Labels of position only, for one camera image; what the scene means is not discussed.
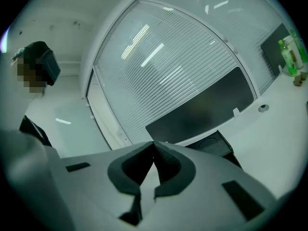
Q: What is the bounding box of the small brown object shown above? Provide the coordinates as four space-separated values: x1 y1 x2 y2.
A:
293 72 308 87

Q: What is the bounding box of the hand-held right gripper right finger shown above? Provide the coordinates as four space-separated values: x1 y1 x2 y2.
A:
139 141 280 231

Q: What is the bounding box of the round desk cable grommet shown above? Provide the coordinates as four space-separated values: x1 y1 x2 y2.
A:
257 103 270 114

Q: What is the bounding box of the black head camera mount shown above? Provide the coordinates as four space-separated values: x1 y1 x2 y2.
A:
35 49 62 87

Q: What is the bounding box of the black box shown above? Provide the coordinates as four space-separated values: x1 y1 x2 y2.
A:
186 129 243 169

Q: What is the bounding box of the person's head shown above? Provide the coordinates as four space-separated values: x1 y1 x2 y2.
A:
10 40 49 96

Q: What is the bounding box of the person's black printed shirt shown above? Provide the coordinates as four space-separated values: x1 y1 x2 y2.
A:
18 115 53 147

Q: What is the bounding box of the long black desk divider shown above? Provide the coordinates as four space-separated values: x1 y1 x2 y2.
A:
145 66 257 145

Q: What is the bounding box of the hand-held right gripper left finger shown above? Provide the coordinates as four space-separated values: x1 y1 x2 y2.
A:
59 141 155 226

